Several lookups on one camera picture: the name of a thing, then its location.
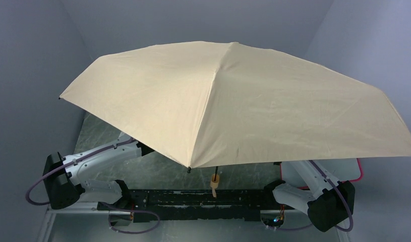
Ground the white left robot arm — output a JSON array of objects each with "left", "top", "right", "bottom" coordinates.
[{"left": 43, "top": 134, "right": 154, "bottom": 210}]

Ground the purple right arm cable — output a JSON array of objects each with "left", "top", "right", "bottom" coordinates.
[{"left": 266, "top": 160, "right": 354, "bottom": 233}]

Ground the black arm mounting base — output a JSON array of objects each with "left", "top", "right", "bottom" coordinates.
[{"left": 97, "top": 189, "right": 283, "bottom": 223}]

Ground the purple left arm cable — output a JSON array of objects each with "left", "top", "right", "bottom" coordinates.
[{"left": 25, "top": 137, "right": 136, "bottom": 206}]

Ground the beige folding umbrella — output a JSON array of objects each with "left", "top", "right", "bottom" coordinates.
[{"left": 58, "top": 41, "right": 411, "bottom": 198}]

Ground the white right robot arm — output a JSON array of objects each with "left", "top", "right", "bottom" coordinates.
[{"left": 261, "top": 160, "right": 356, "bottom": 232}]

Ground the aluminium frame rail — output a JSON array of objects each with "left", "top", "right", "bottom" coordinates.
[{"left": 47, "top": 205, "right": 130, "bottom": 215}]

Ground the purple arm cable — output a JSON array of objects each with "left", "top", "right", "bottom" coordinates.
[
  {"left": 25, "top": 137, "right": 136, "bottom": 206},
  {"left": 266, "top": 160, "right": 354, "bottom": 233}
]

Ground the pink-framed whiteboard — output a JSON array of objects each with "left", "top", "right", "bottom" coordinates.
[{"left": 280, "top": 158, "right": 363, "bottom": 190}]

